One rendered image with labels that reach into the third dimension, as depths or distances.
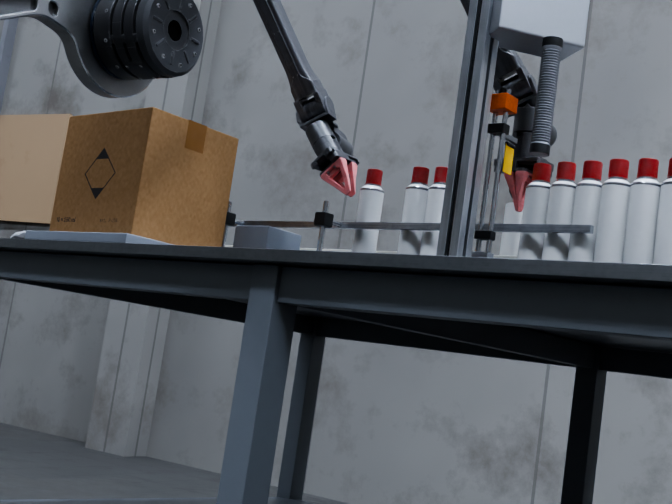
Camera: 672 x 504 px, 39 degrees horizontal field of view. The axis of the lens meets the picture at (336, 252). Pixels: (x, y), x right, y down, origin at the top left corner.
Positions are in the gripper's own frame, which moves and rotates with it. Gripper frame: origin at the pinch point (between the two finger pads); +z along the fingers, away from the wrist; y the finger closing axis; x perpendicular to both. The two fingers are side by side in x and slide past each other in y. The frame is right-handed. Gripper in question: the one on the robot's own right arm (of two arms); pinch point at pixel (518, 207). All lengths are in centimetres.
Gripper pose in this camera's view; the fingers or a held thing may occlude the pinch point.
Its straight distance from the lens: 189.4
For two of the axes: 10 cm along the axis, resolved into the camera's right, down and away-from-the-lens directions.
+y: -7.6, -0.3, 6.5
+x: -6.4, -1.8, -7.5
